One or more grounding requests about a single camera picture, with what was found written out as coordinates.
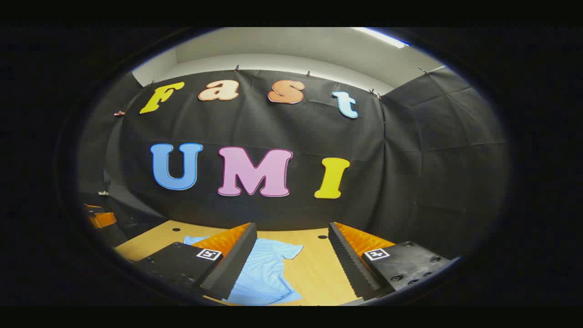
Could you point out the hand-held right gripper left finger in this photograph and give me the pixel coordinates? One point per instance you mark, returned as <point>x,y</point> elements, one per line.
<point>237,259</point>

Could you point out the black backdrop cloth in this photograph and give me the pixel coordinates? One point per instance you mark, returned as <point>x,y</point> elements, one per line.
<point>273,127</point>

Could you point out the light blue T-shirt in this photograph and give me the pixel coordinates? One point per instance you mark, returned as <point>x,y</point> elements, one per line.
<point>268,269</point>

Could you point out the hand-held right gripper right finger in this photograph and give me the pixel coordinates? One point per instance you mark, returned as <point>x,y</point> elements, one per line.
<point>348,259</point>

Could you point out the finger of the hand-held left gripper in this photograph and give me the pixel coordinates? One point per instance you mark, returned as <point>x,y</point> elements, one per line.
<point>104,219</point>
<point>93,207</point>

